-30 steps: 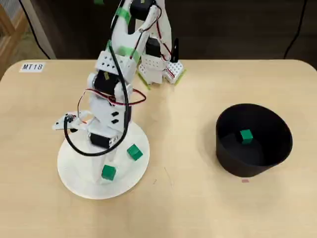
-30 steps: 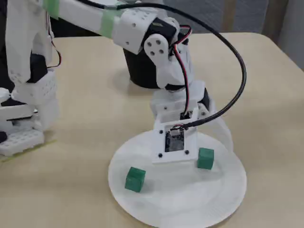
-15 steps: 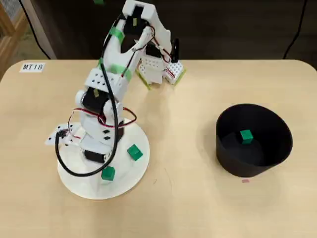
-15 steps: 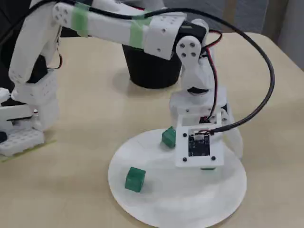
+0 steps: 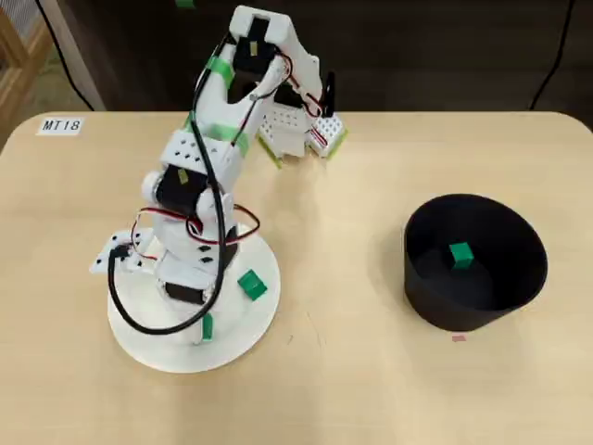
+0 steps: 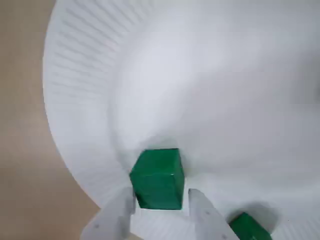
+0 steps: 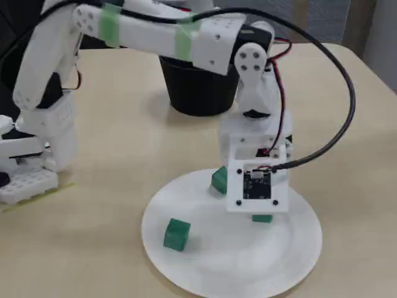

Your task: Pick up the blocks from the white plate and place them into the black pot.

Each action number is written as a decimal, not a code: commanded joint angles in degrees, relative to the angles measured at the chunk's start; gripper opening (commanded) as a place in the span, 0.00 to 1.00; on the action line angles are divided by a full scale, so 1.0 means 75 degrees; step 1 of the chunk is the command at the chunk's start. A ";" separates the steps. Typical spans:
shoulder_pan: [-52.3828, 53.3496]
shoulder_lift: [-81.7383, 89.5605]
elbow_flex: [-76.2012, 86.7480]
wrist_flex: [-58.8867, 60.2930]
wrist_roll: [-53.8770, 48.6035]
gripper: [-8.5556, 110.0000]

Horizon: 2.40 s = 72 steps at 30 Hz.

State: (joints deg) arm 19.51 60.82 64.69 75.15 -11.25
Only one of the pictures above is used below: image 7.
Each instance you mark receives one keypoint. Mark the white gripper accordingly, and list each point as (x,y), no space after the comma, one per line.
(248,131)

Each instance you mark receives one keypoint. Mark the green cube block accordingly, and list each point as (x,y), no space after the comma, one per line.
(176,236)
(218,181)
(262,218)

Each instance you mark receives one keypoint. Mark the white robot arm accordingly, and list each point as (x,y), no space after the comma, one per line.
(149,34)

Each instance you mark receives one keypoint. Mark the black pot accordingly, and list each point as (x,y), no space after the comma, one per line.
(198,93)

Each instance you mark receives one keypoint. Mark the white paper plate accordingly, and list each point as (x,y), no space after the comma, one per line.
(235,264)

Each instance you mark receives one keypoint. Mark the green tape strip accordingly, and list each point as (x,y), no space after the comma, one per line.
(110,28)
(186,40)

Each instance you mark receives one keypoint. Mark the yellow-green base board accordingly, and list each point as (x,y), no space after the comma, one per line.
(62,187)

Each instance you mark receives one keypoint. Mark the black table clamp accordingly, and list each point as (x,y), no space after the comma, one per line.
(3,179)

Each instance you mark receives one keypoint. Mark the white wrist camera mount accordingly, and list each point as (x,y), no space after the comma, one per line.
(235,192)

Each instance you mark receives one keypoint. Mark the wooden post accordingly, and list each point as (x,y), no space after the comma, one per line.
(299,25)

